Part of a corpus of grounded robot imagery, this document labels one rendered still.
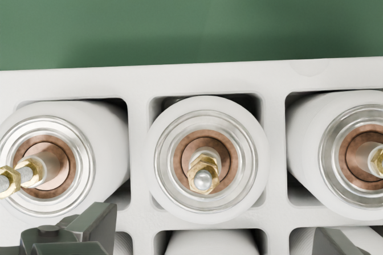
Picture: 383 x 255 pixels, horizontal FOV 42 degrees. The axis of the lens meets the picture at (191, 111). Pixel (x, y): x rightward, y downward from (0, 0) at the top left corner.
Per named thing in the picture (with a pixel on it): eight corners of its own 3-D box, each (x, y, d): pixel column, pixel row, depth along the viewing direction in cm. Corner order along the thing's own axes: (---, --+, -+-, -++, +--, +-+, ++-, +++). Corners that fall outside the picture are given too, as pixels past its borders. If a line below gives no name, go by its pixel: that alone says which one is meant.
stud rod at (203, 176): (204, 174, 35) (202, 194, 27) (195, 163, 35) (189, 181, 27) (215, 164, 35) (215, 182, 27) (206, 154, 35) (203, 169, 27)
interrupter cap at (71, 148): (-22, 181, 37) (-27, 183, 37) (29, 95, 37) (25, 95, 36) (63, 235, 37) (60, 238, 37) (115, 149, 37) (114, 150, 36)
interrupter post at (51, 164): (24, 171, 37) (6, 177, 34) (41, 143, 37) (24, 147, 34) (52, 188, 37) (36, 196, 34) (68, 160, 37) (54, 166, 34)
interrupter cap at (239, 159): (153, 110, 37) (152, 110, 36) (257, 109, 36) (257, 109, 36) (155, 212, 37) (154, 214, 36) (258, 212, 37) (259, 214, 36)
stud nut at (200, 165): (200, 197, 29) (200, 200, 29) (181, 176, 29) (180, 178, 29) (225, 176, 29) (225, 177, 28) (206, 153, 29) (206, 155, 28)
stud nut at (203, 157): (202, 186, 33) (202, 189, 32) (185, 167, 33) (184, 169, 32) (224, 167, 33) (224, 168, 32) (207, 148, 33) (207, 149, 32)
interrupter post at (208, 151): (188, 144, 37) (186, 149, 33) (221, 144, 37) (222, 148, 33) (189, 177, 37) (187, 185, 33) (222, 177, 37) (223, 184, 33)
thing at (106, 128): (41, 159, 55) (-42, 186, 37) (86, 84, 55) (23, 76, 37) (115, 204, 55) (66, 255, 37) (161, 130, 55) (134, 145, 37)
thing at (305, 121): (271, 180, 54) (300, 219, 36) (275, 91, 54) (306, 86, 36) (361, 184, 54) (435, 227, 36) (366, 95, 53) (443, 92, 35)
